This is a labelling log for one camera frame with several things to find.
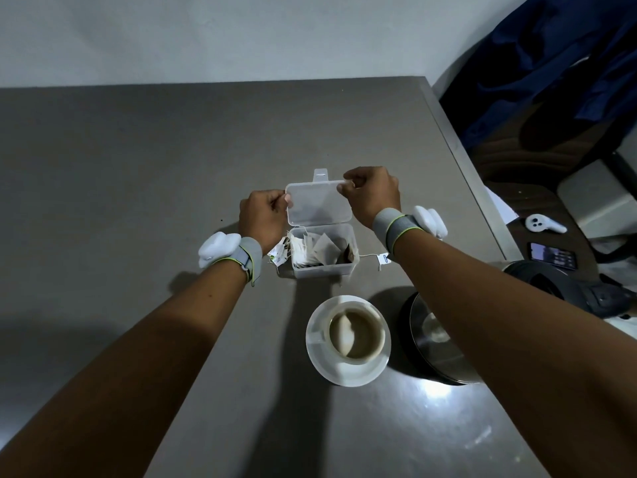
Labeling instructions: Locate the person's left hand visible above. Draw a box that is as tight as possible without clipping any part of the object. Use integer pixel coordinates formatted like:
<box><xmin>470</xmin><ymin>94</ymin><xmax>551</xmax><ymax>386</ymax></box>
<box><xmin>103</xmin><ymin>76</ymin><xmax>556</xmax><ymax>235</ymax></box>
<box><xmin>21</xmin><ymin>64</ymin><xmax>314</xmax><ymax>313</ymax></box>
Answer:
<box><xmin>238</xmin><ymin>189</ymin><xmax>291</xmax><ymax>256</ymax></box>

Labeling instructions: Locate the person's right hand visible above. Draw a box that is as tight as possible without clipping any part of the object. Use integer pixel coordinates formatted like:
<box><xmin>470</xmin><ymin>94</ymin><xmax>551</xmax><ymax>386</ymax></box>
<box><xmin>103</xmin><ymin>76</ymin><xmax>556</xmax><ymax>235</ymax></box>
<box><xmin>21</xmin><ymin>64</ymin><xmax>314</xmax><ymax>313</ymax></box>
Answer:
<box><xmin>337</xmin><ymin>166</ymin><xmax>402</xmax><ymax>230</ymax></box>

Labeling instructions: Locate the clear plastic tea bag box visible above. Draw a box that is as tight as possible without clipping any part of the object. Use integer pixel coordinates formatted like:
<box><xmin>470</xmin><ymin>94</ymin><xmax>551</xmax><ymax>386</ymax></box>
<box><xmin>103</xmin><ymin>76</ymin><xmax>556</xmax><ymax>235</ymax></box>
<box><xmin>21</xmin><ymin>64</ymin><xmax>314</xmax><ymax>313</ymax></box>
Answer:
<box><xmin>284</xmin><ymin>167</ymin><xmax>361</xmax><ymax>280</ymax></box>

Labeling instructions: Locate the white ceramic cup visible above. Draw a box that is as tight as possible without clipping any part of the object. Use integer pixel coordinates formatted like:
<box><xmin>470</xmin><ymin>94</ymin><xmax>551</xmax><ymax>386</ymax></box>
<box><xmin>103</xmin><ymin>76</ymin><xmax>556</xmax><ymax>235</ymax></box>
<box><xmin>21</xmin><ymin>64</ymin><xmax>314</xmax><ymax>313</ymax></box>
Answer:
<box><xmin>307</xmin><ymin>302</ymin><xmax>388</xmax><ymax>366</ymax></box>

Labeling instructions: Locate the steel electric kettle black lid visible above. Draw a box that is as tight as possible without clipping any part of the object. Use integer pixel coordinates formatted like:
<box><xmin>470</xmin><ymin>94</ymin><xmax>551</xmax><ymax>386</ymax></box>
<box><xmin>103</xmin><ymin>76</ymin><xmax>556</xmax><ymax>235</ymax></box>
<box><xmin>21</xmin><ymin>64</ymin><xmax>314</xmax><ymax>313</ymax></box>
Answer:
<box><xmin>400</xmin><ymin>260</ymin><xmax>636</xmax><ymax>386</ymax></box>

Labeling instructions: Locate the white saucer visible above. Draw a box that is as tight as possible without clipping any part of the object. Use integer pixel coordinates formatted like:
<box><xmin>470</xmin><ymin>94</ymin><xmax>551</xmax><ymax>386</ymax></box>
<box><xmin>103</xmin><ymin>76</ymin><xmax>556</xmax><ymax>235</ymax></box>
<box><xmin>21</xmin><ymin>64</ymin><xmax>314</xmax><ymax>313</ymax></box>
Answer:
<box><xmin>305</xmin><ymin>295</ymin><xmax>392</xmax><ymax>388</ymax></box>

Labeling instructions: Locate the person's left forearm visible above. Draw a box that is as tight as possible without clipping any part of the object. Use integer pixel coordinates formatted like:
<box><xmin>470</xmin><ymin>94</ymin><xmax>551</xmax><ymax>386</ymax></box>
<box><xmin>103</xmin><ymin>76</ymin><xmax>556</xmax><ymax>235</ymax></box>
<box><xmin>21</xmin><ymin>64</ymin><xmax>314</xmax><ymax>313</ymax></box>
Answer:
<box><xmin>0</xmin><ymin>266</ymin><xmax>252</xmax><ymax>478</ymax></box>

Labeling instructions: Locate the person's right forearm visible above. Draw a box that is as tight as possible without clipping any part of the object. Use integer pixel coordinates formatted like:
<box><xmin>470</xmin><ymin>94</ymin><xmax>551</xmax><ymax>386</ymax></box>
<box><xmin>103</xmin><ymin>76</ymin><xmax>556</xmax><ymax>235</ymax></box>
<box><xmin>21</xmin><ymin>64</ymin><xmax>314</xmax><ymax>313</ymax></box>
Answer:
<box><xmin>393</xmin><ymin>237</ymin><xmax>637</xmax><ymax>478</ymax></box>

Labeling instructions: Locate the white paper sheet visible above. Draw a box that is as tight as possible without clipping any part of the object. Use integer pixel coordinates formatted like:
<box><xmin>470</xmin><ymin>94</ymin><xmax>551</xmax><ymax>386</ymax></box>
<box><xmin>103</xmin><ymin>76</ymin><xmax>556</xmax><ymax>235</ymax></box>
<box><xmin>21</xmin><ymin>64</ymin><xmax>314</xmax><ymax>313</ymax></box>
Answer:
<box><xmin>483</xmin><ymin>185</ymin><xmax>521</xmax><ymax>226</ymax></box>

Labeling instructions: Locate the brown office chair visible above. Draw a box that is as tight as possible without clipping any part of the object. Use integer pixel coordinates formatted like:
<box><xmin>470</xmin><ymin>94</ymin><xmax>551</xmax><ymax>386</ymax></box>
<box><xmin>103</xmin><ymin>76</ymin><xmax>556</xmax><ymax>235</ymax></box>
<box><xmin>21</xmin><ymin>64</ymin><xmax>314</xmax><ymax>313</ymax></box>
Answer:
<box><xmin>440</xmin><ymin>0</ymin><xmax>637</xmax><ymax>294</ymax></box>

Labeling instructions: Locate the black smartphone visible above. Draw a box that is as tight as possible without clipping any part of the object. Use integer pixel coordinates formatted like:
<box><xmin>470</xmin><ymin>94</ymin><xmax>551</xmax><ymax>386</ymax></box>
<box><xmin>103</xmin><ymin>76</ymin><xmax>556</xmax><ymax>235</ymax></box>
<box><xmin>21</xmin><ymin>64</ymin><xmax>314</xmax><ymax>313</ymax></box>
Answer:
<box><xmin>527</xmin><ymin>242</ymin><xmax>579</xmax><ymax>270</ymax></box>

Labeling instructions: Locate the dark blue jacket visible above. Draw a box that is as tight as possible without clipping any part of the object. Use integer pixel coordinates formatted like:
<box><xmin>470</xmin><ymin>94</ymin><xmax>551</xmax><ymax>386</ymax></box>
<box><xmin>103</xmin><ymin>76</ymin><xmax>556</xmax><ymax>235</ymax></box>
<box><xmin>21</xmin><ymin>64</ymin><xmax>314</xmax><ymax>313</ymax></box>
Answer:
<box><xmin>440</xmin><ymin>0</ymin><xmax>637</xmax><ymax>150</ymax></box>

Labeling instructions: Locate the white wrist tracker grey strap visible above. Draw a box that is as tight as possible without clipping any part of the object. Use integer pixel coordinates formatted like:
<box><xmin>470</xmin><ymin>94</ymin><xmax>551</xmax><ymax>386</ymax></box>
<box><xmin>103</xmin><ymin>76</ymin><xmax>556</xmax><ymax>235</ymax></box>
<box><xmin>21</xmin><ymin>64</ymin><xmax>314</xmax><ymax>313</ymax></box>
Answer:
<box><xmin>198</xmin><ymin>231</ymin><xmax>263</xmax><ymax>287</ymax></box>
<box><xmin>371</xmin><ymin>205</ymin><xmax>448</xmax><ymax>260</ymax></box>

